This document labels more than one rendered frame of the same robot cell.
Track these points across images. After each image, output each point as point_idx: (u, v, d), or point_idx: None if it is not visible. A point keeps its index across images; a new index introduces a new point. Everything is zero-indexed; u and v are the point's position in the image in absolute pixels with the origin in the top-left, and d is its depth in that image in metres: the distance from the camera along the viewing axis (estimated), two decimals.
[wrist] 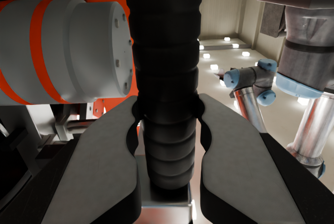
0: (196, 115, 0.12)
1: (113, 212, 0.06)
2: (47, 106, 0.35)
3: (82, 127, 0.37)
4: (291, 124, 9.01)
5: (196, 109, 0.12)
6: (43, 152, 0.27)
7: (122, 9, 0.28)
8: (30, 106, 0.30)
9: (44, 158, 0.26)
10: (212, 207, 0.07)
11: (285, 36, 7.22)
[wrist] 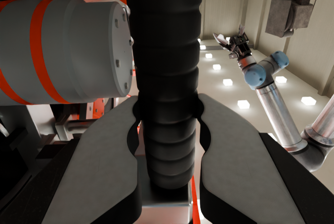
0: (195, 115, 0.12)
1: (113, 212, 0.06)
2: (47, 106, 0.35)
3: (82, 127, 0.37)
4: (295, 124, 9.01)
5: None
6: (43, 152, 0.27)
7: (122, 9, 0.28)
8: (30, 106, 0.30)
9: (44, 158, 0.26)
10: (211, 207, 0.07)
11: (291, 36, 7.22)
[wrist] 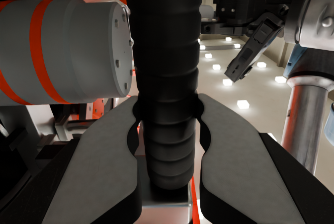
0: (195, 115, 0.12)
1: (113, 212, 0.06)
2: (47, 106, 0.35)
3: (82, 127, 0.37)
4: None
5: None
6: (43, 152, 0.27)
7: (122, 10, 0.28)
8: (30, 106, 0.30)
9: (44, 158, 0.26)
10: (211, 207, 0.07)
11: None
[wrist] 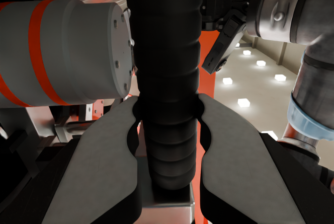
0: (195, 115, 0.12)
1: (113, 212, 0.06)
2: (47, 108, 0.35)
3: (82, 128, 0.37)
4: None
5: None
6: (43, 154, 0.27)
7: (120, 10, 0.27)
8: (29, 108, 0.30)
9: (44, 160, 0.26)
10: (212, 207, 0.07)
11: None
